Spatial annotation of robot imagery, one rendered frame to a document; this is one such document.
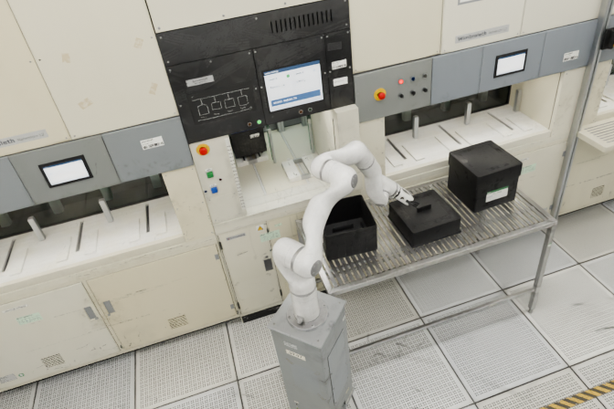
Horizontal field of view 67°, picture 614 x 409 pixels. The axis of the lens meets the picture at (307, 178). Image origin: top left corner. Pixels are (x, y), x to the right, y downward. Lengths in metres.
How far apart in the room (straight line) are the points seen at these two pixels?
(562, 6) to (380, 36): 1.06
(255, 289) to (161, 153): 1.15
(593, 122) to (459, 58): 1.25
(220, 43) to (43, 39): 0.71
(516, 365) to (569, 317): 0.52
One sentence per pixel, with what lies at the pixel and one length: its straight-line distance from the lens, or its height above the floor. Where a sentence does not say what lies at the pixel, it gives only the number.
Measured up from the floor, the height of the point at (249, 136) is 1.07.
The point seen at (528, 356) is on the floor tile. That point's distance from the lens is 3.15.
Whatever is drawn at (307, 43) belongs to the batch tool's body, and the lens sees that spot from 2.30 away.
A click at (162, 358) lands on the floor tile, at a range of 3.30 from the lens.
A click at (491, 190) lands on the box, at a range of 2.75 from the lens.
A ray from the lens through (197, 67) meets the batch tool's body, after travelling 2.23.
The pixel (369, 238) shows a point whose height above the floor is 0.85.
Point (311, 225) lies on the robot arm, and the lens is 1.93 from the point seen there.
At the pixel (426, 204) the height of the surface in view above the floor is 0.89.
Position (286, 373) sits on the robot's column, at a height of 0.40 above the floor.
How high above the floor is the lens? 2.53
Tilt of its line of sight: 35 degrees down
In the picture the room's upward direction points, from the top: 8 degrees counter-clockwise
